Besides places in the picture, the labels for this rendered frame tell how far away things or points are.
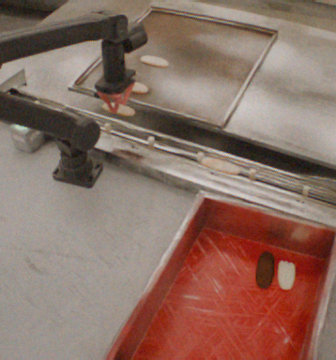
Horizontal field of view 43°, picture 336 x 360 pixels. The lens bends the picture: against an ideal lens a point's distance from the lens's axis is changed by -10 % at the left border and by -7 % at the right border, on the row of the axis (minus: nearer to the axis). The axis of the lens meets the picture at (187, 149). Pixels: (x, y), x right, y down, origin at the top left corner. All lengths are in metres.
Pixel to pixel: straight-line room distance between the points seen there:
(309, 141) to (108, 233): 0.56
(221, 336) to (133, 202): 0.41
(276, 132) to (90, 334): 0.69
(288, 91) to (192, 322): 0.73
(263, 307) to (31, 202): 0.62
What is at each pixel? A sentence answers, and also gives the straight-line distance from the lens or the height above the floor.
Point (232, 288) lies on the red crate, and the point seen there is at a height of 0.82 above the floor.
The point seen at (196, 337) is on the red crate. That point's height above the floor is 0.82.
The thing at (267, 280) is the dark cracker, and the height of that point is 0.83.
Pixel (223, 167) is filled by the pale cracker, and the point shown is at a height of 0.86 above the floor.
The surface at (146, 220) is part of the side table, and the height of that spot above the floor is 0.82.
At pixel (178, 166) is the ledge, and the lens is 1.11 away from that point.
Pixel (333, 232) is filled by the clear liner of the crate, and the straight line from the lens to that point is 0.92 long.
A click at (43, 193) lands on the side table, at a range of 1.15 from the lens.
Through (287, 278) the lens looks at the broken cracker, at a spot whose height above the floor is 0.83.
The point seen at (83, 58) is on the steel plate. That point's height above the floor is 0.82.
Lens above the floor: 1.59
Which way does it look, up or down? 39 degrees down
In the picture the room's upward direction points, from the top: straight up
